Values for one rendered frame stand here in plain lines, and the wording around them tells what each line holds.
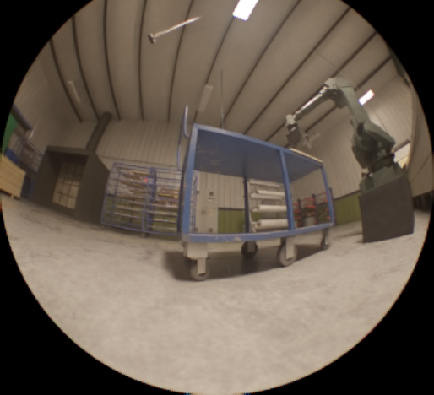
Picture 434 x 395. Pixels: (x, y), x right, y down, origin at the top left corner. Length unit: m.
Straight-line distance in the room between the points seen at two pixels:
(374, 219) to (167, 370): 1.68
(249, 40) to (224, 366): 6.12
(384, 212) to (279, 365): 1.46
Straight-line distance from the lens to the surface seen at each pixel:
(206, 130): 1.03
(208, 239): 0.78
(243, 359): 0.40
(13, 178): 4.61
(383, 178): 1.65
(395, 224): 1.61
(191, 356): 0.41
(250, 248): 1.63
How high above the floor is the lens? 0.32
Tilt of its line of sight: 22 degrees up
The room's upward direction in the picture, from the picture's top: 1 degrees clockwise
